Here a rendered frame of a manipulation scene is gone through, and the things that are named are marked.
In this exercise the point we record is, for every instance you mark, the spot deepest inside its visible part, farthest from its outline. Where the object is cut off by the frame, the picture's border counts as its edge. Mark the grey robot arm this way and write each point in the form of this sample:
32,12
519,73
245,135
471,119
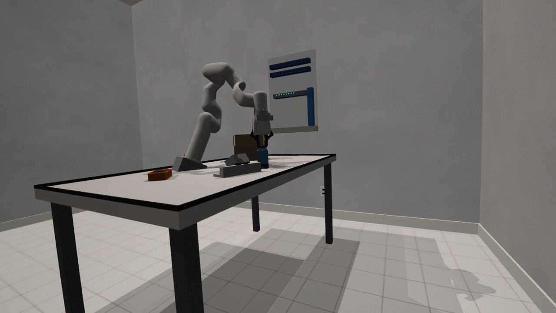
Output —
210,120

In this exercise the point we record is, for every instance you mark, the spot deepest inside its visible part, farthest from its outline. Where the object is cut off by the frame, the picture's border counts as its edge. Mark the black table edge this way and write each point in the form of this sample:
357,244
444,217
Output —
165,206

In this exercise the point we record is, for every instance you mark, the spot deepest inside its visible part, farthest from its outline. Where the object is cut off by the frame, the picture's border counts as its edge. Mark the dark grey button housing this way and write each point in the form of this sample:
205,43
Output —
237,158

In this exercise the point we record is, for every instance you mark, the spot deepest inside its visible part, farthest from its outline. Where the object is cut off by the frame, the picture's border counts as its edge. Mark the orange digital multimeter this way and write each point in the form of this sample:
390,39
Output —
161,174

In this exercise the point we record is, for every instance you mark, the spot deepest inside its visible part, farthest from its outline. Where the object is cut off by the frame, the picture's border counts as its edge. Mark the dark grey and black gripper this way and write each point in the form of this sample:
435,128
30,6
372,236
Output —
261,127

